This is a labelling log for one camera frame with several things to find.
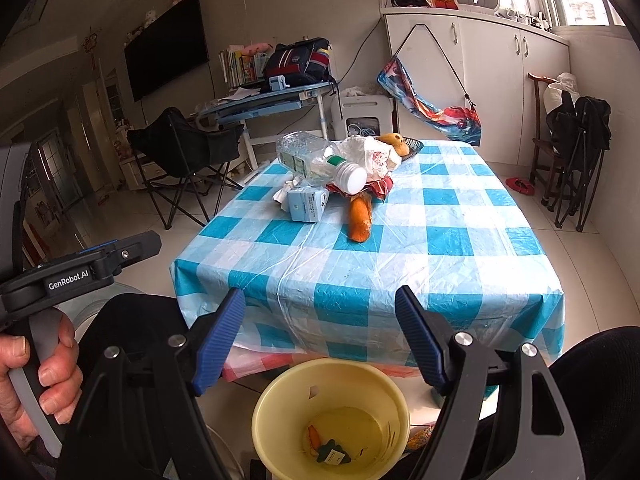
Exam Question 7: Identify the yellow plastic bucket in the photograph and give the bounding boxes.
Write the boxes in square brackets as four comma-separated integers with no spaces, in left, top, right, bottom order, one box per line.
[251,357,412,480]

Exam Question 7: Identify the white plastic stool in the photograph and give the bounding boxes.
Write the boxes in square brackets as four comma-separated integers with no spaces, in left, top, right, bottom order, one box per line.
[330,95,393,142]

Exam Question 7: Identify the crumpled white tissue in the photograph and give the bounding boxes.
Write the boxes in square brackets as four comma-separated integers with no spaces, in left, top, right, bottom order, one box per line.
[273,176,303,212]

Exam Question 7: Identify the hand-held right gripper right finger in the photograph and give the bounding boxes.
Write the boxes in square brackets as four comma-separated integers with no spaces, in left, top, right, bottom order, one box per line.
[394,286,587,480]

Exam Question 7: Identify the folded black chairs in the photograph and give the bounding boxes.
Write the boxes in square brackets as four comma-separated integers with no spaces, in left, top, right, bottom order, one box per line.
[545,92,612,233]

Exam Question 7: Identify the row of books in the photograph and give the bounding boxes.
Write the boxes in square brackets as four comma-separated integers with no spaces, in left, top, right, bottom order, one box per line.
[218,44,273,87]

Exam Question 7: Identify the white low cabinet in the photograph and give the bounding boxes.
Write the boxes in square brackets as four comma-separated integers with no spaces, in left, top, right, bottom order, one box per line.
[117,152,166,191]

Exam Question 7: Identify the blue white checked tablecloth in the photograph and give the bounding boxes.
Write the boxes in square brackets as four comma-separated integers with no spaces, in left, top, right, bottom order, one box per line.
[170,139,566,391]

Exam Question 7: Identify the person's right leg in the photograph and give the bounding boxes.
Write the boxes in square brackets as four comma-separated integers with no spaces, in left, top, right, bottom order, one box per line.
[547,326,640,480]

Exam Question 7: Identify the red snack wrapper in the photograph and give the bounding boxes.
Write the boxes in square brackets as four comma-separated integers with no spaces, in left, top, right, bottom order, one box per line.
[325,177,393,203]

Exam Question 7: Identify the clear plastic bottle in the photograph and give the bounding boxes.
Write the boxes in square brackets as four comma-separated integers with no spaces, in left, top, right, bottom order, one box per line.
[276,131,368,196]

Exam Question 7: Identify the red knot wall decoration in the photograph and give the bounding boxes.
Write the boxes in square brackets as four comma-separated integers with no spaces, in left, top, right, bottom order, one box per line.
[82,32,101,68]

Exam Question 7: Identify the black folding camp chair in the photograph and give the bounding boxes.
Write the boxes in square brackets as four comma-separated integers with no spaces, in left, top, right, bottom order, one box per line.
[126,107,246,231]

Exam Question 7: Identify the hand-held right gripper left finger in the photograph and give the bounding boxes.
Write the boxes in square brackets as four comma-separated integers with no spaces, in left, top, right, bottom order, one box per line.
[55,287,248,480]

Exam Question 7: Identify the colourful printed hanging bag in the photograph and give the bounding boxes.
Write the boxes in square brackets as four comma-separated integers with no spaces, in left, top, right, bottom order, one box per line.
[376,22,483,147]

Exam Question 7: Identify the dark label scrap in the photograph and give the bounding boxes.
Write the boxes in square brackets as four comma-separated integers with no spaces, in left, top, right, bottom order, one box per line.
[315,438,351,464]

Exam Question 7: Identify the white sack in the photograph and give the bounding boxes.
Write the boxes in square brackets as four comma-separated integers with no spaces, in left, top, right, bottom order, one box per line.
[544,72,581,116]

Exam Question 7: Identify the dark wooden chair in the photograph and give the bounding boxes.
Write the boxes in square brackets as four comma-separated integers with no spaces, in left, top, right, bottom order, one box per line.
[527,72,566,196]

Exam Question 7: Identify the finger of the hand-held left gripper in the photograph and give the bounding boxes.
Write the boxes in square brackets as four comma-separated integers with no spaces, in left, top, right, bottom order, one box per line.
[80,231,163,278]

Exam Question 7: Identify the pink under cloth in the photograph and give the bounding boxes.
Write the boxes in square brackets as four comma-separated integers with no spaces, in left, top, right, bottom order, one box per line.
[221,345,423,386]

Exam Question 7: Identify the black flat television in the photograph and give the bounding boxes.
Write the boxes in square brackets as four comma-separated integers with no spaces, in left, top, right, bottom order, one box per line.
[124,0,210,103]

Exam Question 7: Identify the orange carrot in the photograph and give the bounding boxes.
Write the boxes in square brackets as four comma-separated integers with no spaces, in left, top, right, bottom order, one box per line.
[348,194,373,242]

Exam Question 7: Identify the person's left hand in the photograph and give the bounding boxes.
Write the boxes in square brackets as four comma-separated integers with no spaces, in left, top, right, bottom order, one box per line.
[0,315,85,453]

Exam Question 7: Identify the blue study desk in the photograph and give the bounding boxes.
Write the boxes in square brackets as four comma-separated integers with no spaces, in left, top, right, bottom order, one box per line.
[196,81,337,171]

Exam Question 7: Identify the dark glass fruit bowl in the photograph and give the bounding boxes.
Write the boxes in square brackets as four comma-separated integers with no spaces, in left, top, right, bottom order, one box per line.
[372,135,425,162]

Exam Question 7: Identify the white paper bag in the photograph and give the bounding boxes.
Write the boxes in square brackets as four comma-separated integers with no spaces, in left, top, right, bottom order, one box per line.
[335,136,403,181]

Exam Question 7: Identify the light blue carton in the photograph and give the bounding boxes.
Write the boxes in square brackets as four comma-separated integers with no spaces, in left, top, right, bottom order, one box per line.
[286,185,329,223]

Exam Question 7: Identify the dark striped backpack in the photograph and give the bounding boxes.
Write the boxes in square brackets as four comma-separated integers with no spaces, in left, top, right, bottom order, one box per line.
[262,37,333,88]

